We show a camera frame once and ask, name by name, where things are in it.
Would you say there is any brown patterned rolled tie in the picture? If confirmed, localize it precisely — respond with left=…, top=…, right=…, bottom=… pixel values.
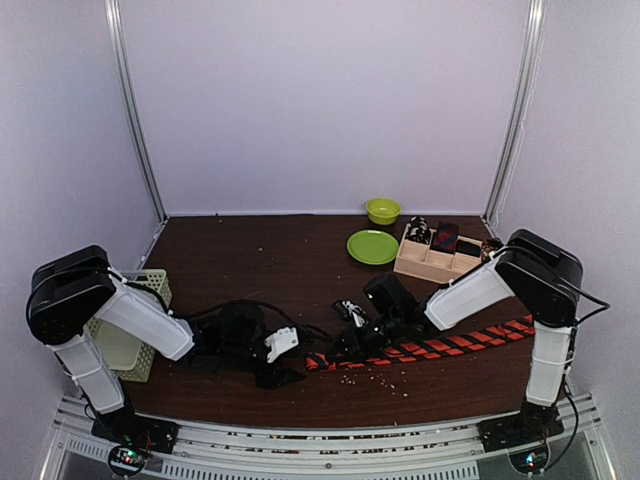
left=481, top=238, right=504, bottom=262

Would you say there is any pale green perforated basket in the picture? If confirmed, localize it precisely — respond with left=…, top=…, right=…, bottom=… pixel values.
left=85, top=269, right=173, bottom=383

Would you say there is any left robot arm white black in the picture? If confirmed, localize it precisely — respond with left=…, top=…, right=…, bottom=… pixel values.
left=25, top=245, right=307, bottom=444

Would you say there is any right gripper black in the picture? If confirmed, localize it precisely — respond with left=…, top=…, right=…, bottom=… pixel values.
left=326, top=312, right=403, bottom=363

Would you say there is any green plate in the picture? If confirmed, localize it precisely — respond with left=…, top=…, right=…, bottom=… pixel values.
left=346, top=230, right=399, bottom=266

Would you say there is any black white patterned rolled tie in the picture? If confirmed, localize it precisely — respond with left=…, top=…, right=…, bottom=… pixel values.
left=405, top=216, right=431, bottom=245

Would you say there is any aluminium frame post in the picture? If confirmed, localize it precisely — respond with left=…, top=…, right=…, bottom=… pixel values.
left=104, top=0, right=168, bottom=223
left=483, top=0, right=547, bottom=230

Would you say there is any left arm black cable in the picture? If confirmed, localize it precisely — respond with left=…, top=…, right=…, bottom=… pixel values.
left=174, top=298, right=334, bottom=344

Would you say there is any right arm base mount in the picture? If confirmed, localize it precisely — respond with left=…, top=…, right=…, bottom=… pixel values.
left=477, top=401, right=564, bottom=452

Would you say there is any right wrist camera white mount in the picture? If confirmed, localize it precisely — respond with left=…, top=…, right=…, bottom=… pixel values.
left=332, top=300, right=370, bottom=329

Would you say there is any wooden compartment box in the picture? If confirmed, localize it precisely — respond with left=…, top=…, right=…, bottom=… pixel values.
left=393, top=224, right=482, bottom=284

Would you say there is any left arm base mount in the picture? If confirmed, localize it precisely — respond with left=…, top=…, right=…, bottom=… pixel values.
left=91, top=399, right=179, bottom=454

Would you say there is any green bowl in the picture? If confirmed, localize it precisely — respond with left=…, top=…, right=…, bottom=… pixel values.
left=366, top=198, right=402, bottom=226

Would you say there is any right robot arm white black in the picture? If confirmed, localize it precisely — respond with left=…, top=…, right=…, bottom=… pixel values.
left=332, top=229, right=583, bottom=442

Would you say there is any red navy striped tie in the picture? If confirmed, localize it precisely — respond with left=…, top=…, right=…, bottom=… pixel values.
left=305, top=315, right=535, bottom=372

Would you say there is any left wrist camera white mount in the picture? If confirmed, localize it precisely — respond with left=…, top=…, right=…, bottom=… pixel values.
left=264, top=327, right=299, bottom=364

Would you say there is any left aluminium frame post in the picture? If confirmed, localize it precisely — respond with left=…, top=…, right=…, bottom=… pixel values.
left=104, top=0, right=168, bottom=223

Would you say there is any right aluminium frame post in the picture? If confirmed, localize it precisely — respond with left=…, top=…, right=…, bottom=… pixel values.
left=483, top=0, right=547, bottom=230

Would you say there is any red navy rolled tie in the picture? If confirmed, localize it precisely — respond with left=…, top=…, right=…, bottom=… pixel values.
left=431, top=222, right=459, bottom=254

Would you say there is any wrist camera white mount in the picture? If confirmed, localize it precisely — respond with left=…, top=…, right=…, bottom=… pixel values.
left=332, top=300, right=370, bottom=329
left=264, top=327, right=299, bottom=364

